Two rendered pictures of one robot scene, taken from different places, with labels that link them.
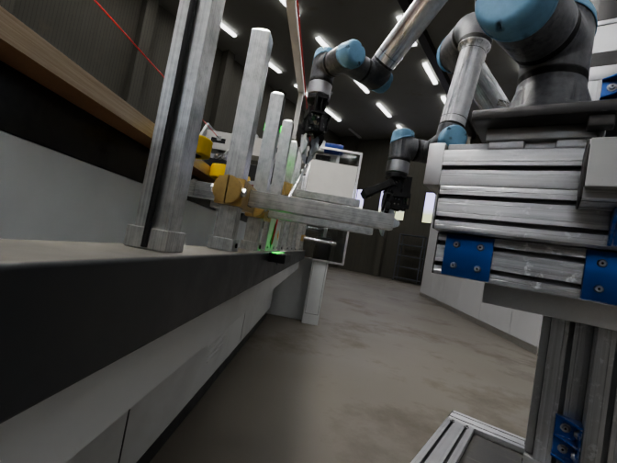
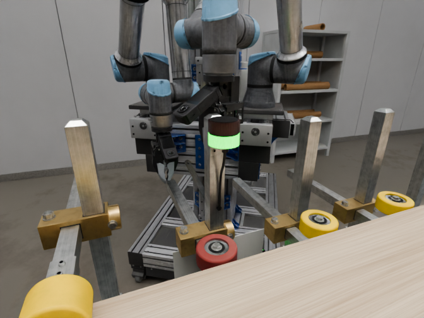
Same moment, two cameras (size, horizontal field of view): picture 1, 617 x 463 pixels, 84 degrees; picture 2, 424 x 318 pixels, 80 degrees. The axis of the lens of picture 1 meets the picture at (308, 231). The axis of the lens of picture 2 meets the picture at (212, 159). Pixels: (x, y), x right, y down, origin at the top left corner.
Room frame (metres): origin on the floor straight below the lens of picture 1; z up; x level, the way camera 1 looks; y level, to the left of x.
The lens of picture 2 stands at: (1.34, 0.59, 1.24)
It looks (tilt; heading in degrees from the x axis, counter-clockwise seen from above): 21 degrees down; 246
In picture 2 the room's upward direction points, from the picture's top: straight up
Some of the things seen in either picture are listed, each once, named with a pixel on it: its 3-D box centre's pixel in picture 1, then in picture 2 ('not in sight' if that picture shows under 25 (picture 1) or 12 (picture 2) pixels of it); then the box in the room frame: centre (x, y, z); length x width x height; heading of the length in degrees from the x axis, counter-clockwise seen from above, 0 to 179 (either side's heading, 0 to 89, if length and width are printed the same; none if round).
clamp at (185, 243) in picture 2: not in sight; (206, 236); (1.16, 0.13, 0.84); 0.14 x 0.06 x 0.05; 178
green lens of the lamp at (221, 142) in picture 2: not in sight; (223, 138); (1.13, 0.18, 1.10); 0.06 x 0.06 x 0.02
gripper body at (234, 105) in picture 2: (316, 116); (221, 101); (1.08, 0.04, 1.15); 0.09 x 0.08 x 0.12; 18
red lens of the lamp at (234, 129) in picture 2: not in sight; (224, 125); (1.13, 0.18, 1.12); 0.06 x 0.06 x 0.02
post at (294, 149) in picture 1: (284, 198); (99, 236); (1.38, 0.12, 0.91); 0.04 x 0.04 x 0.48; 88
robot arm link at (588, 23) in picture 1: (555, 45); (262, 67); (0.66, -0.41, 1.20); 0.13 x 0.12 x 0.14; 125
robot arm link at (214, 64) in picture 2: (319, 92); (217, 65); (1.08, 0.04, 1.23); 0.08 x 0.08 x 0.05
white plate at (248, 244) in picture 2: (274, 235); (221, 254); (1.10, 0.11, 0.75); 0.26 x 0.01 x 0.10; 178
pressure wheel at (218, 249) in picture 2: not in sight; (216, 267); (1.18, 0.24, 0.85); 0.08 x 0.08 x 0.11
